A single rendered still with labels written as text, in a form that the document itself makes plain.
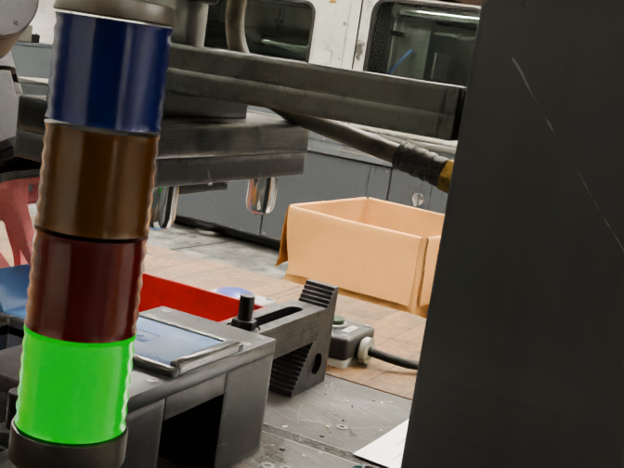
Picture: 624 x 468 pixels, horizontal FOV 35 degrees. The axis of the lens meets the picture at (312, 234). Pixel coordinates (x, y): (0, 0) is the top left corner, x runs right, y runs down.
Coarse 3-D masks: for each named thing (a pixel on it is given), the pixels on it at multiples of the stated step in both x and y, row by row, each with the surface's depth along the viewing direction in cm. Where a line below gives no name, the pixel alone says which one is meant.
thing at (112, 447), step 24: (72, 0) 30; (96, 0) 30; (120, 0) 30; (144, 0) 31; (168, 24) 31; (24, 456) 33; (48, 456) 32; (72, 456) 33; (96, 456) 33; (120, 456) 34
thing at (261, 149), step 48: (192, 0) 58; (192, 48) 55; (192, 96) 58; (240, 96) 54; (288, 96) 53; (336, 96) 52; (384, 96) 50; (432, 96) 49; (192, 144) 56; (240, 144) 61; (288, 144) 66; (192, 192) 61
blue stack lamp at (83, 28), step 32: (64, 32) 31; (96, 32) 30; (128, 32) 30; (160, 32) 31; (64, 64) 31; (96, 64) 30; (128, 64) 31; (160, 64) 31; (64, 96) 31; (96, 96) 30; (128, 96) 31; (160, 96) 32; (128, 128) 31; (160, 128) 32
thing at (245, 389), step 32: (224, 384) 65; (256, 384) 70; (0, 416) 56; (128, 416) 56; (160, 416) 59; (192, 416) 67; (224, 416) 66; (256, 416) 71; (128, 448) 57; (160, 448) 68; (192, 448) 67; (224, 448) 67; (256, 448) 72
